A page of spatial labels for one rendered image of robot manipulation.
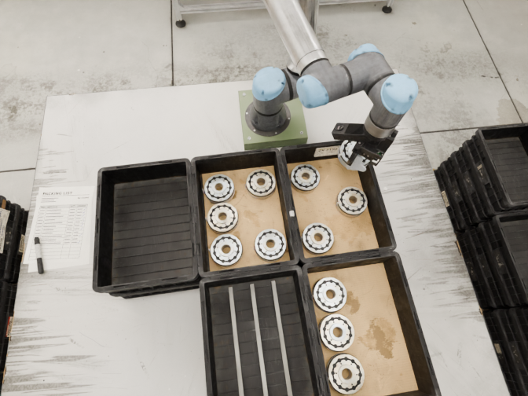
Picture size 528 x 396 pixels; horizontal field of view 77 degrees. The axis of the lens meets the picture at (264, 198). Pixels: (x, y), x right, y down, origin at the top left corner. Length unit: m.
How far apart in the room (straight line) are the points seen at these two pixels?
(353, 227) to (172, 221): 0.61
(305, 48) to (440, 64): 2.23
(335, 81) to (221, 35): 2.12
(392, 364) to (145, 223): 0.89
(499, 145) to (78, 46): 2.83
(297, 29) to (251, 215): 0.59
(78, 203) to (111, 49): 1.71
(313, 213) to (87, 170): 0.91
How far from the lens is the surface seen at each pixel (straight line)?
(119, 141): 1.53
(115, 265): 1.19
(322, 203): 1.18
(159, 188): 1.23
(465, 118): 2.76
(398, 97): 0.78
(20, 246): 2.15
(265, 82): 1.23
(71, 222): 1.44
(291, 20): 0.88
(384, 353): 1.14
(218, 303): 1.09
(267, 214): 1.14
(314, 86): 0.78
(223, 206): 1.13
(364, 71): 0.84
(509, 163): 2.03
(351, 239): 1.16
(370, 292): 1.14
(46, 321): 1.40
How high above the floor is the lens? 1.91
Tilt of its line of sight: 68 degrees down
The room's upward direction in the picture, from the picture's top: 3 degrees clockwise
